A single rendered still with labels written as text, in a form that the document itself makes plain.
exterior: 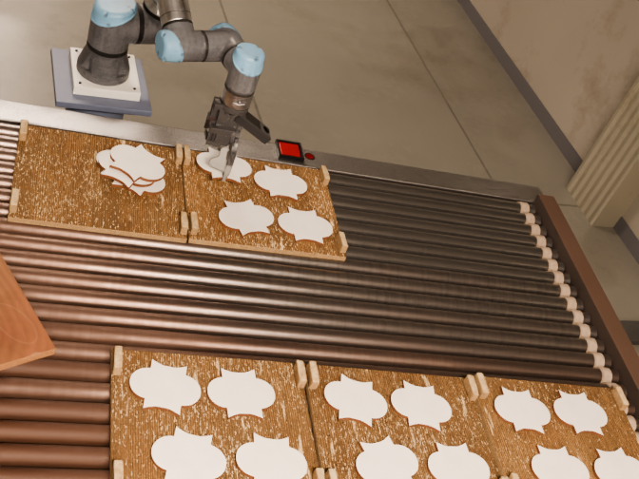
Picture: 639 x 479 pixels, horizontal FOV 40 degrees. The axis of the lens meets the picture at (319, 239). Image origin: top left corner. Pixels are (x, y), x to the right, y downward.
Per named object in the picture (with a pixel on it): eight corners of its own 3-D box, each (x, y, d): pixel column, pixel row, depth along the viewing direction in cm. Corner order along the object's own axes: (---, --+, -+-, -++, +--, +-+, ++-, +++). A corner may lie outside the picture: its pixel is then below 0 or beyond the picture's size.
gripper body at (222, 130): (203, 128, 228) (213, 90, 220) (235, 133, 230) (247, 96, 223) (204, 146, 222) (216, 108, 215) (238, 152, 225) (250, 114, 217)
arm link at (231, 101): (252, 82, 220) (256, 101, 214) (247, 97, 223) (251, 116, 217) (222, 77, 218) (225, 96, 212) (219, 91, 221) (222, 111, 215)
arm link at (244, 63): (258, 39, 214) (272, 60, 209) (246, 76, 221) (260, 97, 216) (228, 38, 210) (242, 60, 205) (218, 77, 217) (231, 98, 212)
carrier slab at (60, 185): (19, 128, 225) (20, 124, 224) (179, 153, 239) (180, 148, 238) (7, 221, 200) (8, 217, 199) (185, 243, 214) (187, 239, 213)
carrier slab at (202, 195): (179, 153, 239) (181, 148, 238) (321, 174, 253) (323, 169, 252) (187, 243, 214) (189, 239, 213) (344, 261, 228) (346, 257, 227)
